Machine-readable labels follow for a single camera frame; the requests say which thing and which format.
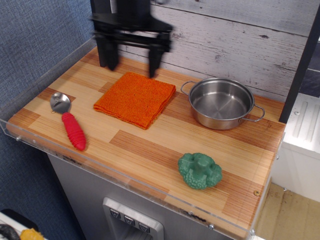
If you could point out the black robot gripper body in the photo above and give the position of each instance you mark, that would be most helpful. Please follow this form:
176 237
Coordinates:
132 24

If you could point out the stainless steel pot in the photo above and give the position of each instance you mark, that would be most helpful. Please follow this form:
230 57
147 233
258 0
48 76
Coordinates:
221 103

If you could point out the white toy sink unit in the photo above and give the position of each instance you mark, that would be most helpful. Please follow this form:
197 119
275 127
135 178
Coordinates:
297 164

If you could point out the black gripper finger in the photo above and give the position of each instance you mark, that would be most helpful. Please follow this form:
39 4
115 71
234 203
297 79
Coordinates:
155 54
108 55

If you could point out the dark vertical post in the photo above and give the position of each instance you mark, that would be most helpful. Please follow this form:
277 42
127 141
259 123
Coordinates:
304 62
100 7

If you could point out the silver dispenser button panel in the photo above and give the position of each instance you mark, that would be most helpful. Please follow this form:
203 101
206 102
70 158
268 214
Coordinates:
132 220

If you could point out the right dark vertical post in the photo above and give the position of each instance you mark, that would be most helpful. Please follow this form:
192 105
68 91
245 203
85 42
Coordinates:
304 62

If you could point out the green toy broccoli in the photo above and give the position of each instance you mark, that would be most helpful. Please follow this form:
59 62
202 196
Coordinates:
199 171

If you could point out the red handled ice cream scoop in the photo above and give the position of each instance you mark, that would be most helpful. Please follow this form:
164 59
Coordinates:
60 103

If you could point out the orange folded cloth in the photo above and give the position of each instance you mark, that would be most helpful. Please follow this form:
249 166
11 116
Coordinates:
136 99

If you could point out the grey toy fridge cabinet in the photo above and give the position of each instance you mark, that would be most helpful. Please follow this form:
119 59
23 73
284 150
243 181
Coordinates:
86 191

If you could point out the left dark vertical post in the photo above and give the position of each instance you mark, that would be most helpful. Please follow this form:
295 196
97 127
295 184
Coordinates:
100 7

